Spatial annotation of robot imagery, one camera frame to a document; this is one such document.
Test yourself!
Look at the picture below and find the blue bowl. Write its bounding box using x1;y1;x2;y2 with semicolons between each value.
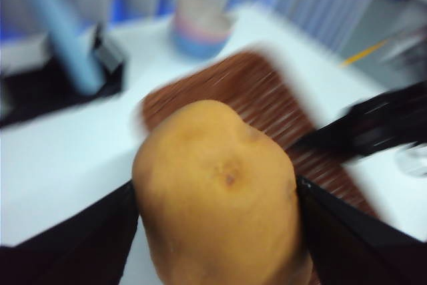
171;29;231;61

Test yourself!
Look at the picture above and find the brown wicker basket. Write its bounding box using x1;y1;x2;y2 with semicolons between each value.
135;49;381;219

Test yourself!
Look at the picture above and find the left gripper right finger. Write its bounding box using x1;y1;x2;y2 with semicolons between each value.
296;175;427;285

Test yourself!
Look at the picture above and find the cream bowl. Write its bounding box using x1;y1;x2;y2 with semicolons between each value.
176;0;234;32

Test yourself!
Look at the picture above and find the pink bowl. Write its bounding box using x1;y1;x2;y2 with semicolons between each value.
171;14;233;43

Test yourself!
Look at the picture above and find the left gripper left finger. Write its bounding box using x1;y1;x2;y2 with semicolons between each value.
0;182;139;285

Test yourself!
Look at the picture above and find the black dish rack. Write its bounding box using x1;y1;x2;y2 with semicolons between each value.
0;24;127;127

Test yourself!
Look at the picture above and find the tan potato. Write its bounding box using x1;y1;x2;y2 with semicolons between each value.
131;99;310;285

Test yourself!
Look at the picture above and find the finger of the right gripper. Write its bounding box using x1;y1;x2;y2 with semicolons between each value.
290;81;427;162

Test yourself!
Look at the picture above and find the light blue plate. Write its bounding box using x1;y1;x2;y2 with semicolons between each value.
25;0;101;94

